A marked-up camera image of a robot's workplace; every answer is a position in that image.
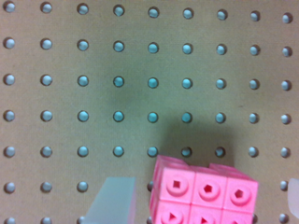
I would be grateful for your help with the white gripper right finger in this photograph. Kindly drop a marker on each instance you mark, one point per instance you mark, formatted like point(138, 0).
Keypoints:
point(293, 196)

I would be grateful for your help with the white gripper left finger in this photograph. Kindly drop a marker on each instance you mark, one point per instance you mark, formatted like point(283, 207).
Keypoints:
point(115, 203)

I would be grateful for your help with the pink block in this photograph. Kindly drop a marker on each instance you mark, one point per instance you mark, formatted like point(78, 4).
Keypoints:
point(185, 194)

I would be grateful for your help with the brown pegboard panel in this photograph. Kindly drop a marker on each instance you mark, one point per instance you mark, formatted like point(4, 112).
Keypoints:
point(101, 88)

